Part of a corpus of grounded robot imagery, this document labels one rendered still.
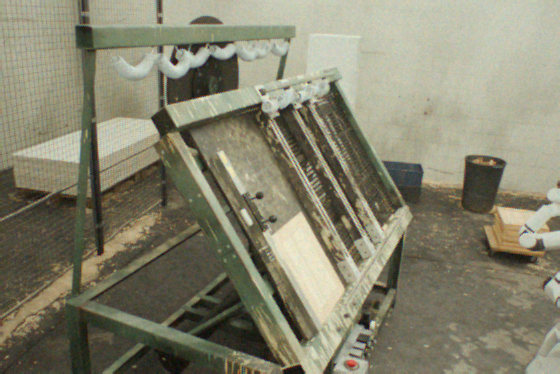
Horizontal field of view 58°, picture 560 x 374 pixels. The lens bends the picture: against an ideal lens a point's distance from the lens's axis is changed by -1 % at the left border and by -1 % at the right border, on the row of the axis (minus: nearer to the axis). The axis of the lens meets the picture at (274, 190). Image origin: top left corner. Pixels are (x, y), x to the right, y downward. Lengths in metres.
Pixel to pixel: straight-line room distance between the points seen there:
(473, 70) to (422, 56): 0.72
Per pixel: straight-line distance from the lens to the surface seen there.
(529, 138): 8.01
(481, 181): 6.87
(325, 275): 2.71
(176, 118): 2.14
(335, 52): 6.31
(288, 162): 2.79
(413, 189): 6.95
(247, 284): 2.18
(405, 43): 7.65
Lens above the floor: 2.29
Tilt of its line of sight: 19 degrees down
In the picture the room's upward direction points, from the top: 3 degrees clockwise
